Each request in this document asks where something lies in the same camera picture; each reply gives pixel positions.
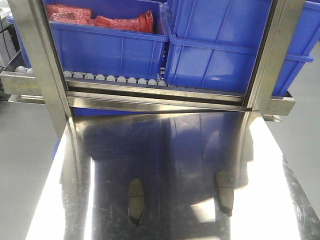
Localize red bubble wrap bags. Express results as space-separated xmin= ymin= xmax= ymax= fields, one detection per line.
xmin=46 ymin=3 xmax=154 ymax=34

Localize blue plastic crate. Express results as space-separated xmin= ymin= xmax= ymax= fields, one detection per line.
xmin=163 ymin=0 xmax=320 ymax=97
xmin=6 ymin=0 xmax=170 ymax=80

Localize brake pad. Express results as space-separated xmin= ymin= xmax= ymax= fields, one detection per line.
xmin=215 ymin=170 xmax=234 ymax=217
xmin=128 ymin=177 xmax=146 ymax=226

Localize left blue plastic crate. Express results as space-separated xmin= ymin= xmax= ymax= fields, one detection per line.
xmin=6 ymin=0 xmax=170 ymax=80

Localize steel roller conveyor rack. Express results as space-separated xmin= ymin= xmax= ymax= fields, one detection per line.
xmin=0 ymin=0 xmax=306 ymax=139

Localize right blue plastic crate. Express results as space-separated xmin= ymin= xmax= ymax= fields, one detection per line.
xmin=163 ymin=0 xmax=320 ymax=97

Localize centre right brake pad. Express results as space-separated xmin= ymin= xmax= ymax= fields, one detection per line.
xmin=215 ymin=170 xmax=234 ymax=217

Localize centre left brake pad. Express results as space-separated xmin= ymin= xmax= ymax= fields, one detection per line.
xmin=128 ymin=177 xmax=146 ymax=226

